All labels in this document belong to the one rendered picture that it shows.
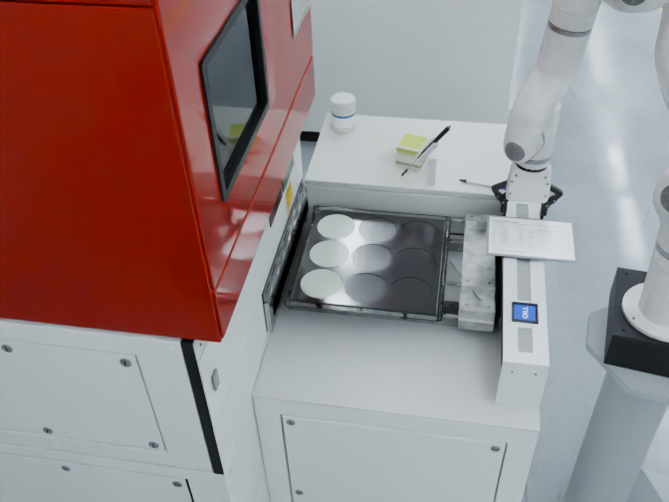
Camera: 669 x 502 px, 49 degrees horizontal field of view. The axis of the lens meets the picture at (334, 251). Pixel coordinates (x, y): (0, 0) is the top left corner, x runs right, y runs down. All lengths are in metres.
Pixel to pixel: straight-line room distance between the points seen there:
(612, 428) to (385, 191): 0.83
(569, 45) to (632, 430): 0.96
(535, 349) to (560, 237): 0.36
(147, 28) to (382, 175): 1.19
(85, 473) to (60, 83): 0.98
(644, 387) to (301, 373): 0.76
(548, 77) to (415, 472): 0.94
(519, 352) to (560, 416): 1.15
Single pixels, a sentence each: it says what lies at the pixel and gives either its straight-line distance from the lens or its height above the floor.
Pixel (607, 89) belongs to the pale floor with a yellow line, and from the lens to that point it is 4.53.
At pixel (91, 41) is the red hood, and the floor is 1.75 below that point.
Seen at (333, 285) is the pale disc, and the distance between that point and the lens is 1.78.
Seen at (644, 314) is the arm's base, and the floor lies 0.93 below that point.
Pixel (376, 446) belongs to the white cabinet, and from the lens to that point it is 1.74.
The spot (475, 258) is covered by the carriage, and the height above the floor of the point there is 0.88.
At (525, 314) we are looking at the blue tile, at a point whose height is 0.96.
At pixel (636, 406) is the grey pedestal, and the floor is 0.67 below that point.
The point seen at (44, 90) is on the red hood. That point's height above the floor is 1.68.
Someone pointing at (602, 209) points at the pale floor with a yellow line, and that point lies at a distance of 3.59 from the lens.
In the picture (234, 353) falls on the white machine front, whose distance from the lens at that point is 1.50.
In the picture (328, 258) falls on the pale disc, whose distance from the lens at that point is 1.85.
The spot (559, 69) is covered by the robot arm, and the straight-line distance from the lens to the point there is 1.63.
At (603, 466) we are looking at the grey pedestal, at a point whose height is 0.40.
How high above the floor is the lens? 2.14
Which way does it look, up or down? 42 degrees down
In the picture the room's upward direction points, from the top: 2 degrees counter-clockwise
